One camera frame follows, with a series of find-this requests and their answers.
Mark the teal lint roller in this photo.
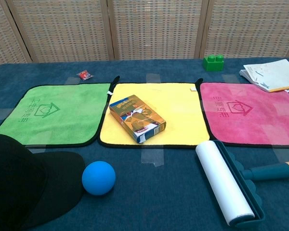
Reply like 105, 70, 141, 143
195, 140, 289, 229

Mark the black baseball cap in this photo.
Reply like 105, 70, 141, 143
0, 134, 86, 231

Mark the white paper booklet stack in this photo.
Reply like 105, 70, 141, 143
239, 59, 289, 93

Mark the yellow cloth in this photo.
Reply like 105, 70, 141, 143
97, 76, 210, 149

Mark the green toy building block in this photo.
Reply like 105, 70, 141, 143
202, 54, 225, 72

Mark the pink cloth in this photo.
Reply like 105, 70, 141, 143
196, 78, 289, 148

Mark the yellow printed cardboard box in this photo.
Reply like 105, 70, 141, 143
109, 94, 167, 144

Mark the blue rubber ball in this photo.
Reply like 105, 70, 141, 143
81, 161, 117, 196

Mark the woven folding screen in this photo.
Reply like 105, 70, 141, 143
0, 0, 289, 69

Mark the small red wrapped candy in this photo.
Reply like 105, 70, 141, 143
77, 70, 94, 80

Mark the green cloth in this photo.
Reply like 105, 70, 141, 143
0, 83, 111, 147

